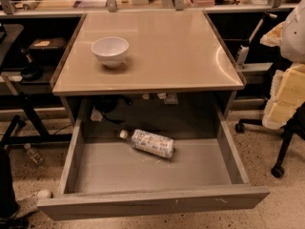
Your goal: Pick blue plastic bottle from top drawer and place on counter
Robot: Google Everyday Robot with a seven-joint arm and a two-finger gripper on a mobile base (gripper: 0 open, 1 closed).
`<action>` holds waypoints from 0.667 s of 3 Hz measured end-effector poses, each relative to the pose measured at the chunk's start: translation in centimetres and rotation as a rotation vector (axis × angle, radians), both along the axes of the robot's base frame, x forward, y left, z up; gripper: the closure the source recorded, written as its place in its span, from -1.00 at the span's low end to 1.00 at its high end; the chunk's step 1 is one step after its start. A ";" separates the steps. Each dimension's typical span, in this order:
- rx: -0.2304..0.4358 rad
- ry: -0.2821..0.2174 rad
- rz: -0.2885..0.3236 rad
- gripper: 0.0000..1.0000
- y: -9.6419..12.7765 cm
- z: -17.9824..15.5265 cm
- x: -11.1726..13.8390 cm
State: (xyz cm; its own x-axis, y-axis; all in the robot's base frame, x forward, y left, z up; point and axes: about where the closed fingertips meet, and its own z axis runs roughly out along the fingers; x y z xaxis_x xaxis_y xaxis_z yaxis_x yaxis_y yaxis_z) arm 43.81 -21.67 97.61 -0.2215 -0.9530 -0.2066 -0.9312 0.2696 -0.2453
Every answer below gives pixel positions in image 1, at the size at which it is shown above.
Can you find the clear plastic water bottle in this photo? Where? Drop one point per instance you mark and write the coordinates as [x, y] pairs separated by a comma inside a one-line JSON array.
[[157, 145]]

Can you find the yellow foam gripper pads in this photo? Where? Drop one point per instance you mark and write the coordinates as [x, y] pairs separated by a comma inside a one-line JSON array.
[[288, 87]]

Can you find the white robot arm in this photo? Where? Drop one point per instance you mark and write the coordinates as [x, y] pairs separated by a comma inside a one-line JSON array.
[[297, 20]]

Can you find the black box on shelf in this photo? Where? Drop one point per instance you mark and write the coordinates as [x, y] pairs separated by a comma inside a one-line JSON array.
[[57, 43]]

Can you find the small bottle on floor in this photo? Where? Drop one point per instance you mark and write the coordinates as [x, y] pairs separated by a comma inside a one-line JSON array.
[[34, 154]]

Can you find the beige top cabinet counter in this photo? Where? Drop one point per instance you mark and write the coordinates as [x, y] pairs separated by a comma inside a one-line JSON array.
[[169, 51]]

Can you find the black office chair base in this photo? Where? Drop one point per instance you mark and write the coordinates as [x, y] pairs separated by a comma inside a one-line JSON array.
[[296, 125]]

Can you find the white ball on floor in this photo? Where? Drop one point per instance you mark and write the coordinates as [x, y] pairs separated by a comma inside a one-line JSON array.
[[44, 194]]

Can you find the black stand frame left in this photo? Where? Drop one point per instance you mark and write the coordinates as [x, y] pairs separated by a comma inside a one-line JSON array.
[[43, 134]]

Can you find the white ceramic bowl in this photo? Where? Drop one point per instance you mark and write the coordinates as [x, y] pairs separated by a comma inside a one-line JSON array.
[[110, 51]]

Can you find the white handheld vacuum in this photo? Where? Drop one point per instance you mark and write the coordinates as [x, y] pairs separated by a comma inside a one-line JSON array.
[[243, 49]]

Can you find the grey open drawer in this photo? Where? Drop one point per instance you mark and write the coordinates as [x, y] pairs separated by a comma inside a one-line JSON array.
[[104, 177]]

